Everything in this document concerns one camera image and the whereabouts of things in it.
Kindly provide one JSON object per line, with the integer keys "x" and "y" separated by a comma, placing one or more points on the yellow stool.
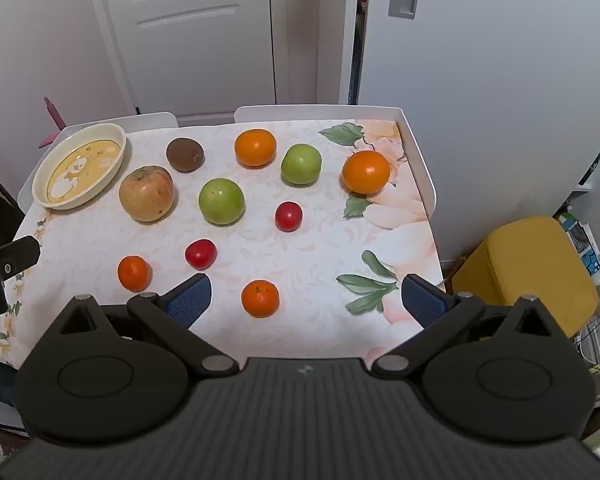
{"x": 525, "y": 265}

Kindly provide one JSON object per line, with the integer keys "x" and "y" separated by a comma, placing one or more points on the orange tomato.
{"x": 260, "y": 298}

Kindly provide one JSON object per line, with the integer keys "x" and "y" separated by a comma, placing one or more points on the white wardrobe door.
{"x": 490, "y": 85}

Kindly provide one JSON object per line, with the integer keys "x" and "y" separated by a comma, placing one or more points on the orange-red tomato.
{"x": 134, "y": 273}

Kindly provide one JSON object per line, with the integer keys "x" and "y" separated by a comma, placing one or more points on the white panel door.
{"x": 190, "y": 50}

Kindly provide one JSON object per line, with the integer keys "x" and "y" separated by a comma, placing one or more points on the red tomato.
{"x": 288, "y": 216}
{"x": 200, "y": 254}

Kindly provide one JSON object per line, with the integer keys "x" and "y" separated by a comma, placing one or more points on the brown kiwi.
{"x": 185, "y": 155}

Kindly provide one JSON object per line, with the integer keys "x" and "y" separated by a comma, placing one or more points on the white rimmed table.
{"x": 416, "y": 160}

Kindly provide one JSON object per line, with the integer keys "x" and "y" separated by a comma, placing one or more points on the green apple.
{"x": 301, "y": 164}
{"x": 221, "y": 201}

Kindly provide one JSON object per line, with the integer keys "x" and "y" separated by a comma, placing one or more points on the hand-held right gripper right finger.
{"x": 423, "y": 301}

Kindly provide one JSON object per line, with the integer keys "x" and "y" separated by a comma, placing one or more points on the large orange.
{"x": 255, "y": 148}
{"x": 366, "y": 172}

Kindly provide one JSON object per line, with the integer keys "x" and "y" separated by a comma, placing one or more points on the large yellow-red apple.
{"x": 146, "y": 193}

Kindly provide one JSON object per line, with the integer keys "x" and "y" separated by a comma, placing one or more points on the cream bowl with bear print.
{"x": 80, "y": 165}

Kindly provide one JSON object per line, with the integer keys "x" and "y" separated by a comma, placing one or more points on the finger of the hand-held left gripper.
{"x": 15, "y": 255}

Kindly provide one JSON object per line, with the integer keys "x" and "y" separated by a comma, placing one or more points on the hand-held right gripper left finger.
{"x": 194, "y": 301}

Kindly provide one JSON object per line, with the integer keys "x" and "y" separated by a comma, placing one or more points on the floral tablecloth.
{"x": 310, "y": 260}

